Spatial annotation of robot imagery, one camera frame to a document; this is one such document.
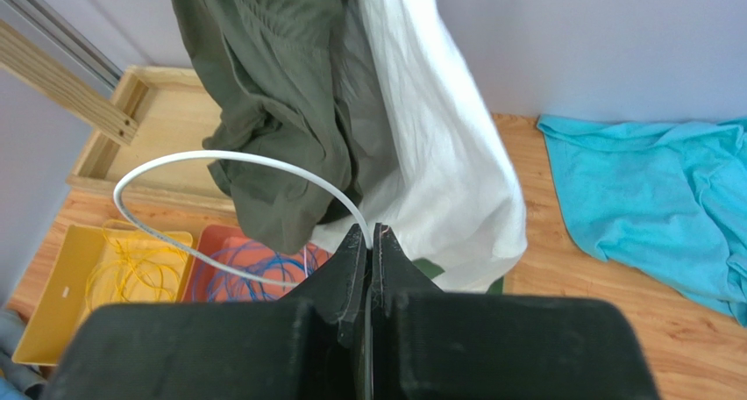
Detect yellow cables in bin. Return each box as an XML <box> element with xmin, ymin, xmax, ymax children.
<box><xmin>84</xmin><ymin>219</ymin><xmax>191</xmax><ymax>313</ymax></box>

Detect blue cables in bin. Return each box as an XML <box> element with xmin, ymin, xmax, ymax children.
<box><xmin>191</xmin><ymin>239</ymin><xmax>319</xmax><ymax>303</ymax></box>

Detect blue bucket hat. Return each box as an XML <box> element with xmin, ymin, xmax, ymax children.
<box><xmin>1</xmin><ymin>309</ymin><xmax>47</xmax><ymax>399</ymax></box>

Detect wooden tray frame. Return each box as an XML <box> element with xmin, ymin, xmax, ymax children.
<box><xmin>1</xmin><ymin>23</ymin><xmax>220</xmax><ymax>195</ymax></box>

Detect red plastic bin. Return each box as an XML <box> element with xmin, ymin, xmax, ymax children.
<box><xmin>181</xmin><ymin>225</ymin><xmax>331</xmax><ymax>303</ymax></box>

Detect yellow plastic bin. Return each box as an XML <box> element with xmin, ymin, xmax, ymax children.
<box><xmin>12</xmin><ymin>220</ymin><xmax>192</xmax><ymax>367</ymax></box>

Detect turquoise cloth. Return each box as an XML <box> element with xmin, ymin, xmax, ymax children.
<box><xmin>537</xmin><ymin>115</ymin><xmax>746</xmax><ymax>324</ymax></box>

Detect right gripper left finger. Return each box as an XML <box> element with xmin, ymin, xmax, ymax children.
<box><xmin>43</xmin><ymin>225</ymin><xmax>369</xmax><ymax>399</ymax></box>

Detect green plastic bin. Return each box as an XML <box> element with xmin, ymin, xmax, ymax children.
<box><xmin>412</xmin><ymin>258</ymin><xmax>505</xmax><ymax>295</ymax></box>

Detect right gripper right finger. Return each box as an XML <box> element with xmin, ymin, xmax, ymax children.
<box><xmin>371</xmin><ymin>225</ymin><xmax>659</xmax><ymax>399</ymax></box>

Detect dark green hanging garment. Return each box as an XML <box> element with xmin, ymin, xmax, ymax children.
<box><xmin>161</xmin><ymin>0</ymin><xmax>404</xmax><ymax>255</ymax></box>

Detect white hanging shirt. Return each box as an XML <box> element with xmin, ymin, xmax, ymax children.
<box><xmin>324</xmin><ymin>0</ymin><xmax>528</xmax><ymax>292</ymax></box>

